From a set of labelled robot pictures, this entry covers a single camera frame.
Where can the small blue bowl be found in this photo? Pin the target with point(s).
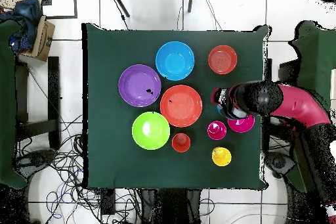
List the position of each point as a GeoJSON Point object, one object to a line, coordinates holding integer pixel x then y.
{"type": "Point", "coordinates": [220, 110]}

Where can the large orange bowl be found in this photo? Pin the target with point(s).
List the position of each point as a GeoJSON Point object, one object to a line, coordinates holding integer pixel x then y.
{"type": "Point", "coordinates": [181, 108]}

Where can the pink bowl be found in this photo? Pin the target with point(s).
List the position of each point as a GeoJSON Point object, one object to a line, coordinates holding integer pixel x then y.
{"type": "Point", "coordinates": [241, 126]}

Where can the green bowl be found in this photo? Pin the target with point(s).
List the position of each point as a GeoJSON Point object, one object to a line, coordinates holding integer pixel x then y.
{"type": "Point", "coordinates": [153, 137]}

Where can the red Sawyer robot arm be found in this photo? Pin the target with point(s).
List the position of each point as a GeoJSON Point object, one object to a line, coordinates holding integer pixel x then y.
{"type": "Point", "coordinates": [296, 103]}

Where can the small orange bowl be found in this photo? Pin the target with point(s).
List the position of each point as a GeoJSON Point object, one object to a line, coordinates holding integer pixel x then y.
{"type": "Point", "coordinates": [222, 59]}

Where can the pink cup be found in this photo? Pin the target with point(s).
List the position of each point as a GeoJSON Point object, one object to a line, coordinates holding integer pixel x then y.
{"type": "Point", "coordinates": [219, 134]}

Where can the large blue bowl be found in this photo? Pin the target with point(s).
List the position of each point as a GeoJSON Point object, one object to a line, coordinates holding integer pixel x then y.
{"type": "Point", "coordinates": [174, 60]}

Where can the orange cup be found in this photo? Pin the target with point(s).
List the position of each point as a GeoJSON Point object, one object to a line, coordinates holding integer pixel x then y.
{"type": "Point", "coordinates": [181, 142]}

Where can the yellow cup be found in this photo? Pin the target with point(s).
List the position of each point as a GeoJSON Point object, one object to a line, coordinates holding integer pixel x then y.
{"type": "Point", "coordinates": [223, 159]}

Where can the purple bowl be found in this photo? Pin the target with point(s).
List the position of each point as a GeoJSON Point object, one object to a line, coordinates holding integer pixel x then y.
{"type": "Point", "coordinates": [134, 82]}

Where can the dark grey stand base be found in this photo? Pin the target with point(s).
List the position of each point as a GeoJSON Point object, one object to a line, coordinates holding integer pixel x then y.
{"type": "Point", "coordinates": [279, 162]}
{"type": "Point", "coordinates": [34, 159]}

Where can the black tripod leg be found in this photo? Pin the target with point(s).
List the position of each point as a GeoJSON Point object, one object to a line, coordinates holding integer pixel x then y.
{"type": "Point", "coordinates": [190, 0]}
{"type": "Point", "coordinates": [120, 2]}

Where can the green covered side table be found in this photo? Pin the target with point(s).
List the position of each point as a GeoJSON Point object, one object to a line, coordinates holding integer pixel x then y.
{"type": "Point", "coordinates": [315, 50]}
{"type": "Point", "coordinates": [6, 103]}

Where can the dark green tablecloth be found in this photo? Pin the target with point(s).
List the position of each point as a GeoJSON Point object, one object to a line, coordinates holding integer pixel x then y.
{"type": "Point", "coordinates": [110, 50]}

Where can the black power strip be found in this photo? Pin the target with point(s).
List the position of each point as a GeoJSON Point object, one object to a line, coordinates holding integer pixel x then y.
{"type": "Point", "coordinates": [107, 201]}

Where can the blue cloth bundle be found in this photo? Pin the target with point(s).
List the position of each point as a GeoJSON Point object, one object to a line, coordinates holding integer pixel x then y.
{"type": "Point", "coordinates": [26, 16]}

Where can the black chair frame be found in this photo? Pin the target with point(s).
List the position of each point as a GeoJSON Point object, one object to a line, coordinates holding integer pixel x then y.
{"type": "Point", "coordinates": [286, 71]}
{"type": "Point", "coordinates": [53, 90]}

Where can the white board black frame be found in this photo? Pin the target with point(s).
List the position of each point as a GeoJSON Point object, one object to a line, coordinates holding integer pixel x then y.
{"type": "Point", "coordinates": [60, 3]}

